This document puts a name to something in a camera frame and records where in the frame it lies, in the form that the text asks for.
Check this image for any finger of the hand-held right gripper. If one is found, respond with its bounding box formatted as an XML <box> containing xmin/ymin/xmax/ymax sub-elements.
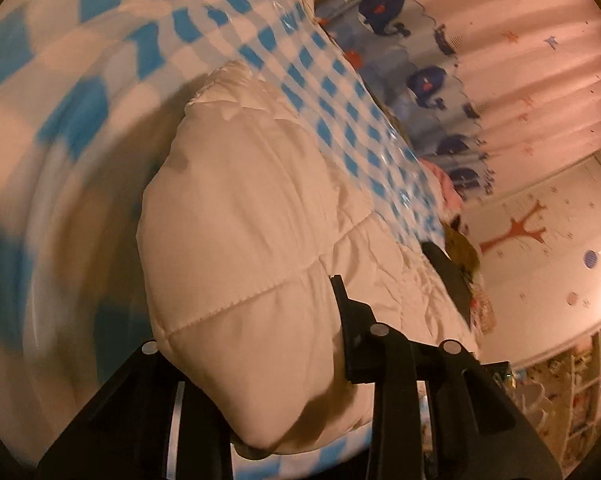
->
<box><xmin>421</xmin><ymin>241</ymin><xmax>474</xmax><ymax>324</ymax></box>

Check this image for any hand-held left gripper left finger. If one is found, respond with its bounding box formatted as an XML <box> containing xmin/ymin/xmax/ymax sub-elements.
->
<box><xmin>38</xmin><ymin>340</ymin><xmax>234</xmax><ymax>480</ymax></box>

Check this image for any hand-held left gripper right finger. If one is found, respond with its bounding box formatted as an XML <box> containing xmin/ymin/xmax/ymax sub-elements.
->
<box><xmin>329</xmin><ymin>274</ymin><xmax>564</xmax><ymax>480</ymax></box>

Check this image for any white cluttered shelf unit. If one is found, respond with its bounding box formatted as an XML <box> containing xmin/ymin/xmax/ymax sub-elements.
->
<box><xmin>511</xmin><ymin>317</ymin><xmax>601</xmax><ymax>467</ymax></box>

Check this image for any white quilted duvet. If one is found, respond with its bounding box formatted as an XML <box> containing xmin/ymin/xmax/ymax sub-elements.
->
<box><xmin>136</xmin><ymin>59</ymin><xmax>481</xmax><ymax>457</ymax></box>

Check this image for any blue white checked bed sheet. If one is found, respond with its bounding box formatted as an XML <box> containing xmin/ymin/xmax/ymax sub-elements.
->
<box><xmin>0</xmin><ymin>0</ymin><xmax>450</xmax><ymax>480</ymax></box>

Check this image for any brown plush toy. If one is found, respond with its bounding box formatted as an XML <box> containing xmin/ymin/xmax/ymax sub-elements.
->
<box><xmin>441</xmin><ymin>215</ymin><xmax>484</xmax><ymax>277</ymax></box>

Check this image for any pale star print curtain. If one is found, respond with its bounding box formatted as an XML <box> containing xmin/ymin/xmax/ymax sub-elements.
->
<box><xmin>405</xmin><ymin>0</ymin><xmax>601</xmax><ymax>202</ymax></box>

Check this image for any pink cloth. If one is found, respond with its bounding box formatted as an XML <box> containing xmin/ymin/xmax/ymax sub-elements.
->
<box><xmin>421</xmin><ymin>157</ymin><xmax>466</xmax><ymax>214</ymax></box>

